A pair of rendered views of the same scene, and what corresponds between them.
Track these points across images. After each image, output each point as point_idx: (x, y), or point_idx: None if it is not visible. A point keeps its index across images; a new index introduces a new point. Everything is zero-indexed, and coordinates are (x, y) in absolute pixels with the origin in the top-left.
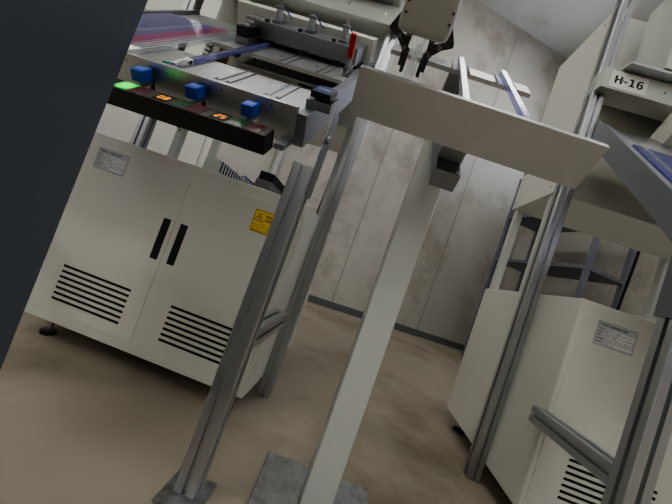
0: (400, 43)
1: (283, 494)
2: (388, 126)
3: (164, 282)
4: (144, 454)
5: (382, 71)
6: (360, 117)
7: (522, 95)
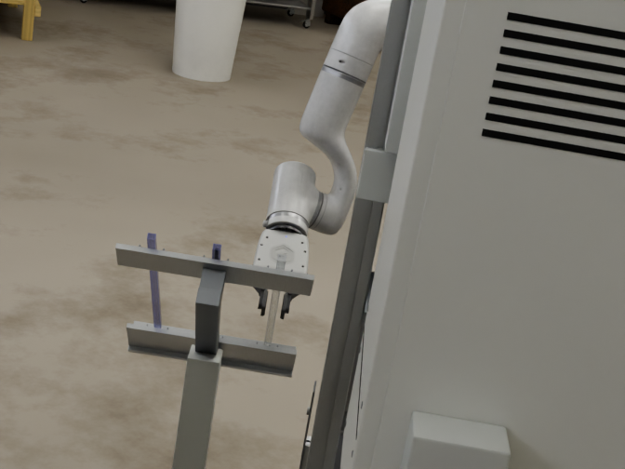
0: (294, 297)
1: None
2: (261, 372)
3: None
4: None
5: (282, 344)
6: (283, 376)
7: (126, 265)
